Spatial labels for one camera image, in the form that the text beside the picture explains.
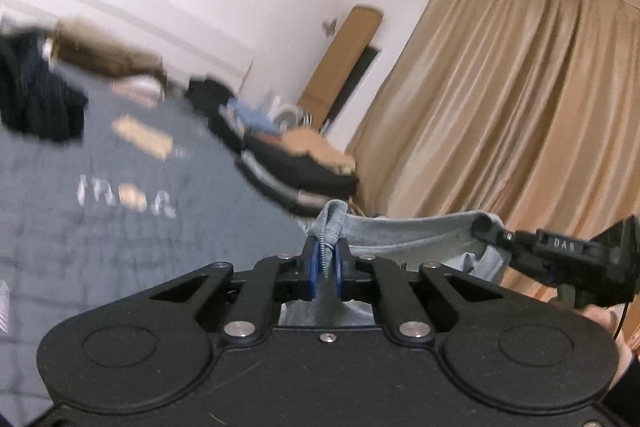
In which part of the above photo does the tall cardboard box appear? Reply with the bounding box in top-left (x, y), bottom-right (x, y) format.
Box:
top-left (297, 5), bottom-right (383, 128)

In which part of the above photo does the folded black sweater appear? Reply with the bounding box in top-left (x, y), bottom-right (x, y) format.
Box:
top-left (235, 132), bottom-right (359, 215)

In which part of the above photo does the folded khaki garment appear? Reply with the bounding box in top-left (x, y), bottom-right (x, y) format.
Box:
top-left (51, 19), bottom-right (163, 70)

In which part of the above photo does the white headboard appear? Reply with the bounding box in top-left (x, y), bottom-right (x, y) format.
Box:
top-left (0, 0), bottom-right (253, 82)

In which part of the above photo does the white fan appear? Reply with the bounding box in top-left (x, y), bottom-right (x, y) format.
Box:
top-left (270, 94), bottom-right (314, 130)

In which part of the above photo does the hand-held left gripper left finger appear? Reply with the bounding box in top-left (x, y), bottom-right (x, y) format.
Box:
top-left (145, 238), bottom-right (324, 342)

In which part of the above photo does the folded blue garment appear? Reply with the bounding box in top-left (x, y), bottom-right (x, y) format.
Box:
top-left (220, 99), bottom-right (281, 136)

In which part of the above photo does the person's right hand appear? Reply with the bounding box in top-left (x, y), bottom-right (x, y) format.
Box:
top-left (585, 306), bottom-right (638, 385)

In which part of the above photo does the grey t-shirt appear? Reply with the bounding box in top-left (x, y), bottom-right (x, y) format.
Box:
top-left (277, 199), bottom-right (513, 328)

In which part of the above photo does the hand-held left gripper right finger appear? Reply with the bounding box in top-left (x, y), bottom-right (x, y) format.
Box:
top-left (333, 238), bottom-right (507, 344)

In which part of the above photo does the tan quilted pillow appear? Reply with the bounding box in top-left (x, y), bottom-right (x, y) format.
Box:
top-left (282, 127), bottom-right (357, 176)

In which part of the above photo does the small white pillow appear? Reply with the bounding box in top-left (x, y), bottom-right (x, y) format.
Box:
top-left (112, 76), bottom-right (165, 105)

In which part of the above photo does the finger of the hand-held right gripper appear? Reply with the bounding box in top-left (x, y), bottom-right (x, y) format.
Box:
top-left (472, 214), bottom-right (557, 282)

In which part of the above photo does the dark dotted garment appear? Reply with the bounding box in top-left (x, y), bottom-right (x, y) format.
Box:
top-left (0, 27), bottom-right (88, 142)

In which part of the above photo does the beige curtain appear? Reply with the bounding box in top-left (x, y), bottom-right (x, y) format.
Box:
top-left (345, 0), bottom-right (640, 308)

